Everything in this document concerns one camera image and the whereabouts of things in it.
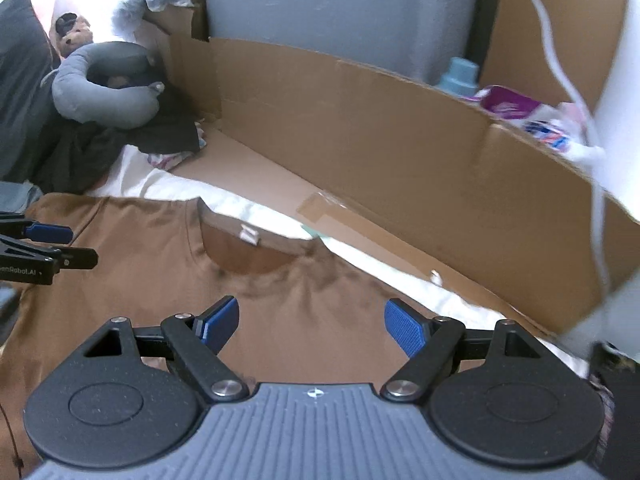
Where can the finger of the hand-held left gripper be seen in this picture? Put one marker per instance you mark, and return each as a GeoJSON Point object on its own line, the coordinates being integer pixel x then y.
{"type": "Point", "coordinates": [47, 232]}
{"type": "Point", "coordinates": [75, 256]}

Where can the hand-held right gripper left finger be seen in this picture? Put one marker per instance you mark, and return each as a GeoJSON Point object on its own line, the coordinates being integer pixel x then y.
{"type": "Point", "coordinates": [220, 320]}

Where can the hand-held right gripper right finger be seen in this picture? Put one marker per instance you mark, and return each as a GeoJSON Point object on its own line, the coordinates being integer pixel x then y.
{"type": "Point", "coordinates": [405, 327]}

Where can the brown printed t-shirt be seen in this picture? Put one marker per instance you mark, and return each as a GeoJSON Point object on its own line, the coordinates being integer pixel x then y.
{"type": "Point", "coordinates": [150, 270]}

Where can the black crumpled garment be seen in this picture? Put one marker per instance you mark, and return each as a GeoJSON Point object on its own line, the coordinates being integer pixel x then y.
{"type": "Point", "coordinates": [100, 155]}

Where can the white printed blanket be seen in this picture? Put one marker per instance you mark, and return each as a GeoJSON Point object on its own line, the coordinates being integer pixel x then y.
{"type": "Point", "coordinates": [145, 180]}

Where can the small floral cloth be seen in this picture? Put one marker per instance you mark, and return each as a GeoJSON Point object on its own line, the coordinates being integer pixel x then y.
{"type": "Point", "coordinates": [170, 159]}

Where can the grey neck pillow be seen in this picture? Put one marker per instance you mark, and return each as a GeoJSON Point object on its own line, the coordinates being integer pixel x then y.
{"type": "Point", "coordinates": [75, 90]}

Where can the dark grey pillow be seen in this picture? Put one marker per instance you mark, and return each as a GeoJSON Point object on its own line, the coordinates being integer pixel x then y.
{"type": "Point", "coordinates": [22, 85]}

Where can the brown cardboard box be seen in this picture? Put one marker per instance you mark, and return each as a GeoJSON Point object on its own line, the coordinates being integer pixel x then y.
{"type": "Point", "coordinates": [375, 150]}

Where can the brown plush toy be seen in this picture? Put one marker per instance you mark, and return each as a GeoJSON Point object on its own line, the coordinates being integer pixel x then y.
{"type": "Point", "coordinates": [75, 32]}

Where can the purple tissue packet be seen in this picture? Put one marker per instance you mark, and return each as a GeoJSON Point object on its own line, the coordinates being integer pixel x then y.
{"type": "Point", "coordinates": [505, 102]}

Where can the white printed plastic bag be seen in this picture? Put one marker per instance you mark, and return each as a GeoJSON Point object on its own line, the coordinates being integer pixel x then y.
{"type": "Point", "coordinates": [560, 132]}

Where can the blue detergent bottle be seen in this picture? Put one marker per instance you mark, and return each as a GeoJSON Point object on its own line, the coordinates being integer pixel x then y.
{"type": "Point", "coordinates": [459, 77]}

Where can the grey plastic-wrapped mattress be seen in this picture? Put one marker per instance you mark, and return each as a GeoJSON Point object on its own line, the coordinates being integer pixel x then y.
{"type": "Point", "coordinates": [340, 10]}

